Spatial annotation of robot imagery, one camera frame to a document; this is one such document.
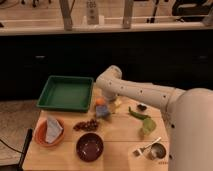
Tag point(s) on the bunch of brown grapes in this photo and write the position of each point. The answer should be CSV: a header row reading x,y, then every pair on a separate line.
x,y
90,125

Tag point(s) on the orange fruit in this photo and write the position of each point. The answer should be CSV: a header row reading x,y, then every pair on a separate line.
x,y
99,101

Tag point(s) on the green chili pepper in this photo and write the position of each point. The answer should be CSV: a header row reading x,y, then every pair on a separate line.
x,y
137,115

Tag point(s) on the orange bowl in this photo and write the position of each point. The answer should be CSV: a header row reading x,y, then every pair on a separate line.
x,y
40,135

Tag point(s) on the silver metal cup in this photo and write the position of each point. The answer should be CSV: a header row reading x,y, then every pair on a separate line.
x,y
157,151

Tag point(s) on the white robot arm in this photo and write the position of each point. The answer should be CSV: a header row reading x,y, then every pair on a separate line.
x,y
189,112

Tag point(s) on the green plastic tray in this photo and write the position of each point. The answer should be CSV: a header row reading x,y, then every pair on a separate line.
x,y
66,93

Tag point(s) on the dark red bowl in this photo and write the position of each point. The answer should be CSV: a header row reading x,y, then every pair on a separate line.
x,y
89,147

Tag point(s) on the light green cup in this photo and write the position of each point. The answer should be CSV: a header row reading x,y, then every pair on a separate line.
x,y
148,126

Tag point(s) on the white folded cloth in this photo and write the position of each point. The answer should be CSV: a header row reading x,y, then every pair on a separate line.
x,y
54,129

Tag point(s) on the blue sponge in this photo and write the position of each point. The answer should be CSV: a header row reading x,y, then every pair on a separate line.
x,y
102,111

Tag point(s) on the yellow banana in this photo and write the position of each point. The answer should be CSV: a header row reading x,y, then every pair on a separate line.
x,y
117,103

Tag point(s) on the silver fork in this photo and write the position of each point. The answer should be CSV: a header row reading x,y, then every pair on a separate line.
x,y
140,151

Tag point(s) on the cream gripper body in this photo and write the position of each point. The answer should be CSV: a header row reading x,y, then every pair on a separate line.
x,y
107,101

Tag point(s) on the black bar left of table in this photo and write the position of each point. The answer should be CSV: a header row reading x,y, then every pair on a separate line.
x,y
28,139

